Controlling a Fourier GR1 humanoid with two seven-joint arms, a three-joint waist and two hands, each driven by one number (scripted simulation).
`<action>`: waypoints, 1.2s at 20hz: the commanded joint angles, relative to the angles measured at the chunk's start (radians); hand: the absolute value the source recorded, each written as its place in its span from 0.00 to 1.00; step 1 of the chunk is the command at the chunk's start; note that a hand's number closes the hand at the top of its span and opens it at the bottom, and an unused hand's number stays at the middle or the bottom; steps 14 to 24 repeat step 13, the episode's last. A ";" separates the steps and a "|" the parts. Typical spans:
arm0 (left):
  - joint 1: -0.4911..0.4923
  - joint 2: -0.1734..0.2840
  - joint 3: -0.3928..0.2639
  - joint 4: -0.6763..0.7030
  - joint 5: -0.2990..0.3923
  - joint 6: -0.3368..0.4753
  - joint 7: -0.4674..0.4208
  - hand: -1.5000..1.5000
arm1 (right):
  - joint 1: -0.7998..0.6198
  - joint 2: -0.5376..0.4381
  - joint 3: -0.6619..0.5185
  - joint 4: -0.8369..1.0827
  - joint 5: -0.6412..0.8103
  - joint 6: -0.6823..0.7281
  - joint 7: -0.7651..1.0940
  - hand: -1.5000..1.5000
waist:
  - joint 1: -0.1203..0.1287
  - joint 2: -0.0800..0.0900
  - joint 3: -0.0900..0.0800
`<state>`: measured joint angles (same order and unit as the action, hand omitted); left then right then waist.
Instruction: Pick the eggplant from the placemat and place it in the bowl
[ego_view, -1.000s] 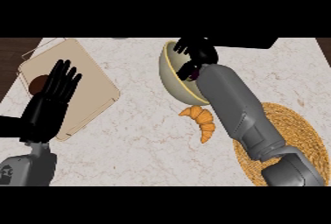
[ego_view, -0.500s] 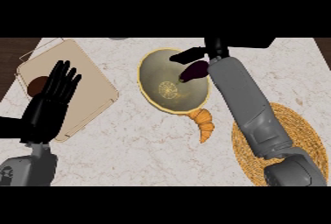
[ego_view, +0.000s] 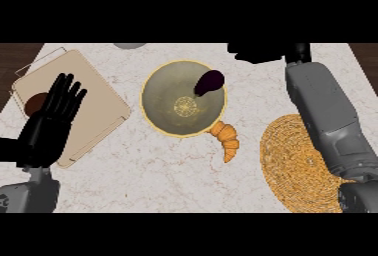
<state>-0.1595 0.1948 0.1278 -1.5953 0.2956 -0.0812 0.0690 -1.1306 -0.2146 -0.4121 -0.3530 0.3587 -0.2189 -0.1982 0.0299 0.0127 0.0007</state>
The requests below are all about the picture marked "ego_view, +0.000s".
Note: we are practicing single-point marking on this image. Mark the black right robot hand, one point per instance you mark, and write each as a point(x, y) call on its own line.
point(256, 51)

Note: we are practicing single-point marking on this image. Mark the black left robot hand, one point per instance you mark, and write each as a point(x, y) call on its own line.
point(42, 130)

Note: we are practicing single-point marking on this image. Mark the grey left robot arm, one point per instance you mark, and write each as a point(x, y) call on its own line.
point(30, 195)

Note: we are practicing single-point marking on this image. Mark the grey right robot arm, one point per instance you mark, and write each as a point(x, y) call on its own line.
point(327, 113)

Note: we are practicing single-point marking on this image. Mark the dark purple eggplant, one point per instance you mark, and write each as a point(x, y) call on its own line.
point(208, 82)

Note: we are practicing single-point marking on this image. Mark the grey yellow-rimmed bowl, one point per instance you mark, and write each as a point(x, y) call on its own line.
point(177, 100)

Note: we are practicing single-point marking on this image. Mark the woven yellow round placemat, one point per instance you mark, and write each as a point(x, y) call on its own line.
point(296, 166)

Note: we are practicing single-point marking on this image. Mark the brown round disc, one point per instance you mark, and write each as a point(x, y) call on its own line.
point(36, 103)

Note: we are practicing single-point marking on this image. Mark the beige cutting board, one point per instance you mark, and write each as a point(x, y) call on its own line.
point(93, 100)

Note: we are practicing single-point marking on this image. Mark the grey round object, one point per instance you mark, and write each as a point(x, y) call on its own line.
point(130, 45)

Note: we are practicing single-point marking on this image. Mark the orange croissant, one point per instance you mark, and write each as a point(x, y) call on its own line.
point(228, 138)

